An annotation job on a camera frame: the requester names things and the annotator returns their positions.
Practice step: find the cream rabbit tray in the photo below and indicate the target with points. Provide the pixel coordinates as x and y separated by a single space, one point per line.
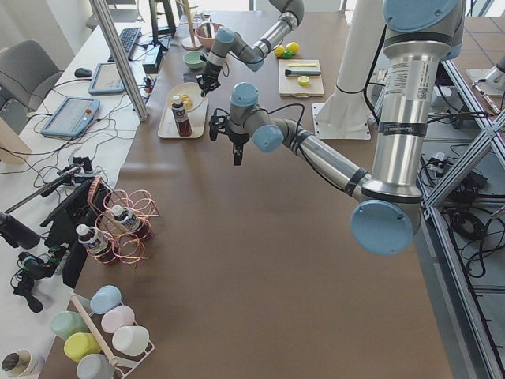
197 116

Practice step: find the grey round plate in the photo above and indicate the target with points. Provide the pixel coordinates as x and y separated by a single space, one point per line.
190 94

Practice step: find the blue mug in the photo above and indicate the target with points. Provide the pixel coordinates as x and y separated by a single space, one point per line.
105 299

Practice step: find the white wire mug rack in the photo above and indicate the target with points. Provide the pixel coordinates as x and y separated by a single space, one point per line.
124 363

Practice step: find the white mug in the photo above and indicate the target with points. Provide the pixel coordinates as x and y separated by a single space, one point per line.
131 340

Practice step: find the pink mug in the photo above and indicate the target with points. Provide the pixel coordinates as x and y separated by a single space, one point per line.
117 317

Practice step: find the steel tin cup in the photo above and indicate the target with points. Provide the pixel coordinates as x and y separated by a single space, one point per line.
16 364

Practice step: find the lower yellow lemon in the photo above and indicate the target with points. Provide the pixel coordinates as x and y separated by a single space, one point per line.
293 47

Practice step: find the green mug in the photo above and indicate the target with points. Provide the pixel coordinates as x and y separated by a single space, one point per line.
67 323

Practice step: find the yellow mug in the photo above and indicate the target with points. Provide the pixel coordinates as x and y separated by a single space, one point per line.
79 345

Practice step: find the pink bowl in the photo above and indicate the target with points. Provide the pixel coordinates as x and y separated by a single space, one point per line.
205 33

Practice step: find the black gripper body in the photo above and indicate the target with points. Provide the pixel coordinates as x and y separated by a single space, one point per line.
210 73
237 140

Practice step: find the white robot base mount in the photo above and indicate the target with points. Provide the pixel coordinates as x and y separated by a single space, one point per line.
345 114

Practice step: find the grey mug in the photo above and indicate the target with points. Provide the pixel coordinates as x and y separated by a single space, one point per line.
95 366

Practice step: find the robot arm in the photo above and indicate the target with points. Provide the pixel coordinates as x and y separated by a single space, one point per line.
228 41
419 35

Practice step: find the dark drink bottle on tray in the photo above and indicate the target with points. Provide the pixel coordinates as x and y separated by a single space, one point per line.
180 116

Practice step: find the upper yellow lemon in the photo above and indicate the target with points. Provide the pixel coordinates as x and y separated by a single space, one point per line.
279 50

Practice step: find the wooden cutting board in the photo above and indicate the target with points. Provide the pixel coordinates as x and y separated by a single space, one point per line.
288 86

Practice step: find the black keyboard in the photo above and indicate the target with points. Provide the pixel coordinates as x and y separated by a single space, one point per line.
128 38

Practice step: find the green lime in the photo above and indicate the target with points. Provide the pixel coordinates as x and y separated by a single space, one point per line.
287 54

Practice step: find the half lemon slice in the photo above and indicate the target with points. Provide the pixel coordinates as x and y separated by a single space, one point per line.
303 80

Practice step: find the blue teach pendant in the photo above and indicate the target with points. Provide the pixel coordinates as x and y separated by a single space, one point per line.
106 80
72 117

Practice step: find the grey office chair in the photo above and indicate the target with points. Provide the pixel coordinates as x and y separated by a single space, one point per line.
28 73

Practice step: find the dark bottle in rack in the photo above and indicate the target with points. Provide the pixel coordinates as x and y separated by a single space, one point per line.
130 222

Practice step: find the aluminium frame post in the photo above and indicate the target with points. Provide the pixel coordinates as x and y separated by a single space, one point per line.
106 23

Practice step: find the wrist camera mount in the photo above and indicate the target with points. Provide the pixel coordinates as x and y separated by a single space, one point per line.
218 124

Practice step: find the black computer mouse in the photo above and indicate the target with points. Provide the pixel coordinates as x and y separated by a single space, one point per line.
82 73

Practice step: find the mint green bowl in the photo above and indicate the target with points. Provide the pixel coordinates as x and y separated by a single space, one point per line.
195 59

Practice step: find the wooden glass stand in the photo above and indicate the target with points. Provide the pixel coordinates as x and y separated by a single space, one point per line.
194 19

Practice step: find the yellow lemon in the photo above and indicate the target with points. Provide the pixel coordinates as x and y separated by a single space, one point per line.
279 50
293 47

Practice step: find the copper wire bottle rack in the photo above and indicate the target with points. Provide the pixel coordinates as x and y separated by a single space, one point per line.
127 248

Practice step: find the yellow plastic knife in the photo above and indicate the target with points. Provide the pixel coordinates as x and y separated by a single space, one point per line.
302 64

